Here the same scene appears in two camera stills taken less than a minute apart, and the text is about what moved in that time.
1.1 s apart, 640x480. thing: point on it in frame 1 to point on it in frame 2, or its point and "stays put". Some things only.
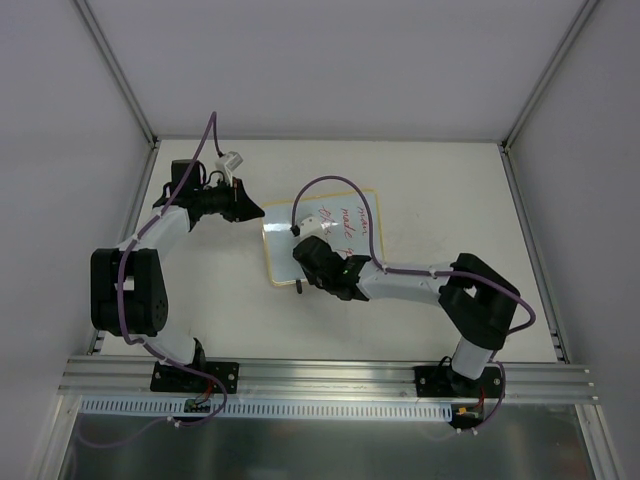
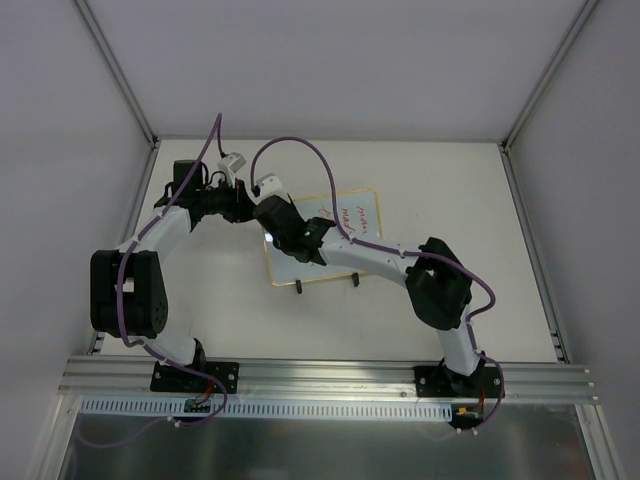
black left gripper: x=236 y=201 stays put
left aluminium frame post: x=112 y=61 stays put
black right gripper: x=310 y=257 to x=265 y=211
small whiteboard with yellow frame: x=347 y=223 stays put
